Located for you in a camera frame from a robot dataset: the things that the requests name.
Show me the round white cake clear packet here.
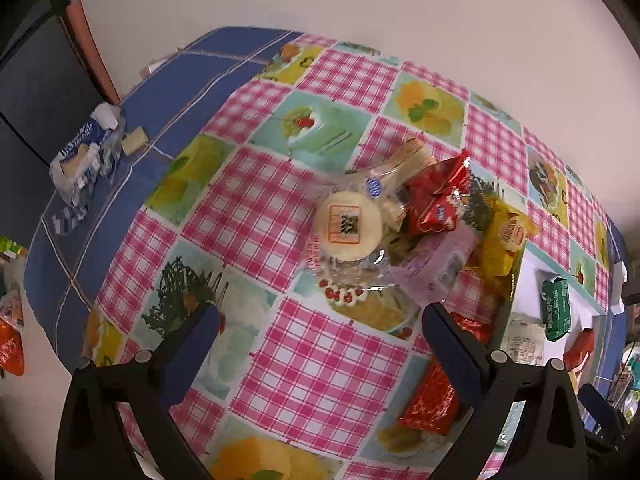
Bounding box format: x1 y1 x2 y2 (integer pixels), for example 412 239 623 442
305 187 396 291

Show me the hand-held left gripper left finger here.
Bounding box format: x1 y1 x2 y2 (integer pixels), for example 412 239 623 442
56 301 223 480

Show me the white printed bag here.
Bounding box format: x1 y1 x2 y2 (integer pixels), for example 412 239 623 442
0 285 25 326

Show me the white box with teal rim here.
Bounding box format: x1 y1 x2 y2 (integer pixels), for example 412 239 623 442
492 250 626 396

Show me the small beige block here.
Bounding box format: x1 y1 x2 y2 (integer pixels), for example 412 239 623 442
121 128 149 155

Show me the green foil packet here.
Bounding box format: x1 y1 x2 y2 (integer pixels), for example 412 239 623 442
0 237 28 262

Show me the yellow cake packet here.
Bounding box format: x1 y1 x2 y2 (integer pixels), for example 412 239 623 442
472 200 538 278

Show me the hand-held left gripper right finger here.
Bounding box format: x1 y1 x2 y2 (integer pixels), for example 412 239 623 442
421 302 587 480

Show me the dark furniture panel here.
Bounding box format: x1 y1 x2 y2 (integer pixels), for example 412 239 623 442
0 0 121 171

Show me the red packet with green edges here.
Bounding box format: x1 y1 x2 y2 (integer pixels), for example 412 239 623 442
562 329 596 372

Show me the red snack packet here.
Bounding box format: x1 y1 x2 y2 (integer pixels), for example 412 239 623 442
402 152 473 238

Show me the white snack packet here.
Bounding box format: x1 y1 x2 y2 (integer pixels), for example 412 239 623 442
502 317 546 366

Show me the pink checkered printed tablecloth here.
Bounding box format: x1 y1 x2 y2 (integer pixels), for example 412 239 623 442
82 32 623 480

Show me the dark green snack packet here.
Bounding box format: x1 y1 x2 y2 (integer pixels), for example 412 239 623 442
541 277 573 342

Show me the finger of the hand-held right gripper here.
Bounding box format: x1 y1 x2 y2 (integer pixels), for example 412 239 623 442
577 384 626 441

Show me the salmon coloured board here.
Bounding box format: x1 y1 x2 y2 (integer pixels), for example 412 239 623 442
62 0 121 106

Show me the crumpled blue white wrapper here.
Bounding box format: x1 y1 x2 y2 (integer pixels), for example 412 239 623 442
48 102 126 236

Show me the orange-red patterned packet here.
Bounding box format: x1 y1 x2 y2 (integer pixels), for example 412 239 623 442
397 310 493 436

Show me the white power strip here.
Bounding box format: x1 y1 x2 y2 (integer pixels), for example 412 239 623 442
612 260 629 312

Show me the pink snack packet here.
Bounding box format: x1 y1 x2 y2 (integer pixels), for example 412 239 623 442
390 227 478 308

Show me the orange plastic bag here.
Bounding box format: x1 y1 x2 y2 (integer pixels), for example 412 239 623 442
0 317 26 378

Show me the clear beige biscuit packet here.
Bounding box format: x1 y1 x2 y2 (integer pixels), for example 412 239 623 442
345 137 438 226

